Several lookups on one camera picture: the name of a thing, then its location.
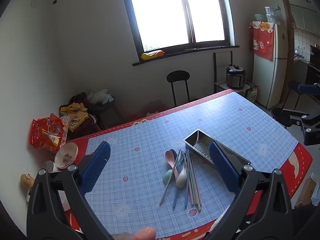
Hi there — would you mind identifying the red snack bag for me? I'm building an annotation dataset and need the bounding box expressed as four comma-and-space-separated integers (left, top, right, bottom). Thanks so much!
29, 114, 69, 153

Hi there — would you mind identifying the white cup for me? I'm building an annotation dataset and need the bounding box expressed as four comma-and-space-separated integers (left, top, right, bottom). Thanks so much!
41, 160, 62, 174

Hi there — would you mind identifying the blue chopstick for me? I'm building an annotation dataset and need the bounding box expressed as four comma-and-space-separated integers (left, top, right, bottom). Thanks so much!
184, 150, 190, 208
173, 159, 186, 209

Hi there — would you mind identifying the black pressure cooker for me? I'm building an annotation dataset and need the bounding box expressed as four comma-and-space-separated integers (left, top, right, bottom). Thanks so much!
226, 65, 247, 89

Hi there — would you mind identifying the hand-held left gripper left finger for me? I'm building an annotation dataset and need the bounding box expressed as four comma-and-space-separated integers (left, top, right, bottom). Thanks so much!
26, 141, 115, 240

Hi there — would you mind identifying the green spoon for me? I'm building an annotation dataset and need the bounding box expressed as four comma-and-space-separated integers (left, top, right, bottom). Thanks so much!
162, 169, 173, 184

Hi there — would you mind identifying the pink spoon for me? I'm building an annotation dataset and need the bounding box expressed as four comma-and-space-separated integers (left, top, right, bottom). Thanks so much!
164, 151, 179, 180

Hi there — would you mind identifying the metal utensil tray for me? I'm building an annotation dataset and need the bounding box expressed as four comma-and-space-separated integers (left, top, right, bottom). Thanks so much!
183, 129, 251, 171

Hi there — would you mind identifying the yellow packets pile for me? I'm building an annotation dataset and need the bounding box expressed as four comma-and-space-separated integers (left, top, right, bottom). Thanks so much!
60, 102, 90, 132

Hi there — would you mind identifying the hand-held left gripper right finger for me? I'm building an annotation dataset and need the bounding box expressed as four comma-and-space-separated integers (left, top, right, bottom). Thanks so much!
209, 141, 294, 240

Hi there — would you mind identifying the dark stool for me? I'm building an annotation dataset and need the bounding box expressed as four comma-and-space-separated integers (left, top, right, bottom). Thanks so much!
87, 95, 118, 128

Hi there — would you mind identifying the white spoon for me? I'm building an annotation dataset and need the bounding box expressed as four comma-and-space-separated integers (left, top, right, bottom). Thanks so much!
176, 155, 188, 188

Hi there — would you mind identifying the brown bear-shaped bottle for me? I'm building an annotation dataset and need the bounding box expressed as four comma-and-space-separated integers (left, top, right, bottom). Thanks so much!
20, 173, 35, 190

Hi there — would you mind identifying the black round chair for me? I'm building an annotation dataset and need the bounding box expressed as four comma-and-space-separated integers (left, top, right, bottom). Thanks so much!
166, 70, 200, 107
271, 80, 304, 129

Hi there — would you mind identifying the white refrigerator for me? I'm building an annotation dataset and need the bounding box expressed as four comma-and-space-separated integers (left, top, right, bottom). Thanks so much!
251, 21, 289, 109

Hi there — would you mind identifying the printed shopping bag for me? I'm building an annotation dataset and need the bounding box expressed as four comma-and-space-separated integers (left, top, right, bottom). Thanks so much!
246, 81, 259, 103

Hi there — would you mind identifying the dark framed window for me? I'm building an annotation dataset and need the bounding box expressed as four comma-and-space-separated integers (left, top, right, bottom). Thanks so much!
119, 0, 240, 67

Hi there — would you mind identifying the cardboard box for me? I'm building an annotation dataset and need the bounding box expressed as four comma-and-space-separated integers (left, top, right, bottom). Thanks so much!
295, 176, 317, 207

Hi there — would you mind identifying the wooden door frame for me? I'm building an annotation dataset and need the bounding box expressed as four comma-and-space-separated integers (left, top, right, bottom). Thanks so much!
276, 0, 296, 105

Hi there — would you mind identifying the white plastic bag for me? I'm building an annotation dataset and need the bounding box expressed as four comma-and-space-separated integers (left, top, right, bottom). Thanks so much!
87, 89, 112, 105

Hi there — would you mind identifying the black frame side shelf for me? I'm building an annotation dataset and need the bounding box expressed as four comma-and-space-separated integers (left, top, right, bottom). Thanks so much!
213, 51, 250, 97

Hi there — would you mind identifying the red printed cloth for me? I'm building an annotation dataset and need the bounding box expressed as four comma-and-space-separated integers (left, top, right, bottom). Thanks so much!
249, 21, 274, 61

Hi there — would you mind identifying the dark red garment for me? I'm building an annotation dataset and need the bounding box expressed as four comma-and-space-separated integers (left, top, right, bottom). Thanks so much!
60, 92, 101, 140

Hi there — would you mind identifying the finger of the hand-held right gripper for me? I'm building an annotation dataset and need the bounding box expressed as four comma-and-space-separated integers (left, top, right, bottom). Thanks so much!
282, 108, 320, 130
297, 82, 320, 96

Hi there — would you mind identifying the person's left hand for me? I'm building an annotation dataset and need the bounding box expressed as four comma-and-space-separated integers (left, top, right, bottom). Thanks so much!
111, 227, 157, 240

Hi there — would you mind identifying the kitchen wall cabinet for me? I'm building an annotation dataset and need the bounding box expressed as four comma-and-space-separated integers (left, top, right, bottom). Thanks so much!
286, 0, 320, 36

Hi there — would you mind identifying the yellow snack packet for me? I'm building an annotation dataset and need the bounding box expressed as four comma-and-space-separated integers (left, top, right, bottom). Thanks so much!
140, 50, 165, 60

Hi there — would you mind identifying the white bowl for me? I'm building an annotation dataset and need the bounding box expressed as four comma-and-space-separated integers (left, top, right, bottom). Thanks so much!
54, 142, 79, 169

